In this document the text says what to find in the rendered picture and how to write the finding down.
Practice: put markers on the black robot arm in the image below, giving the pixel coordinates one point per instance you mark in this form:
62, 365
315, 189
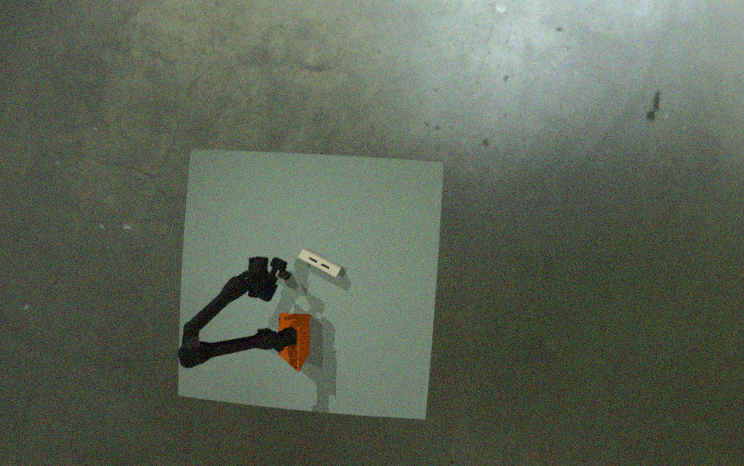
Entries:
193, 352

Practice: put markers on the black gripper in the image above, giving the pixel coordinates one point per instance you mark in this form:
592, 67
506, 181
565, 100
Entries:
268, 293

